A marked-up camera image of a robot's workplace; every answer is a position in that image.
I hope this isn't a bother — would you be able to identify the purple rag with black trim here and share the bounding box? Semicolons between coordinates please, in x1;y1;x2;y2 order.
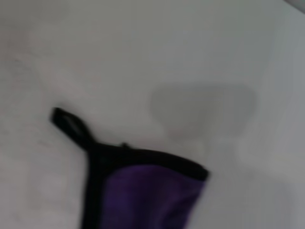
49;107;210;229

